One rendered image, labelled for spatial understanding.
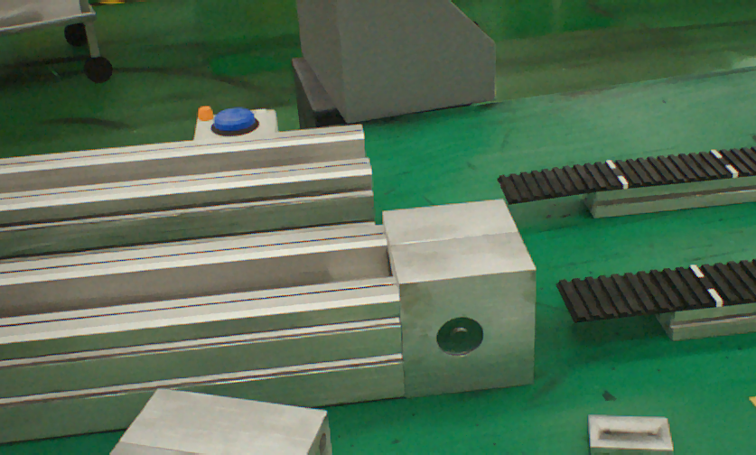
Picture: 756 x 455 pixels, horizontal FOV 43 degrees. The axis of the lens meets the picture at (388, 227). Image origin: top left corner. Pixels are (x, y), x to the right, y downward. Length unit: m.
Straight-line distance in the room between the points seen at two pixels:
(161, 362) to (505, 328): 0.23
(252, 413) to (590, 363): 0.28
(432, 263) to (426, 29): 0.49
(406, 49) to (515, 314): 0.50
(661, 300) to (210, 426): 0.35
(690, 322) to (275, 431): 0.35
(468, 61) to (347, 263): 0.47
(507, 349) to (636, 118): 0.49
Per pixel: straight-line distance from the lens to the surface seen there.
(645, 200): 0.90
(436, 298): 0.62
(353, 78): 1.08
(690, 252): 0.84
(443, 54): 1.10
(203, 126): 0.97
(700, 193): 0.92
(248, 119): 0.94
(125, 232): 0.81
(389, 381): 0.66
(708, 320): 0.74
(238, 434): 0.51
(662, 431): 0.64
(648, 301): 0.71
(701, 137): 1.06
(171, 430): 0.52
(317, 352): 0.64
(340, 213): 0.80
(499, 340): 0.65
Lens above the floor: 1.21
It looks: 29 degrees down
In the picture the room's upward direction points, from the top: 4 degrees counter-clockwise
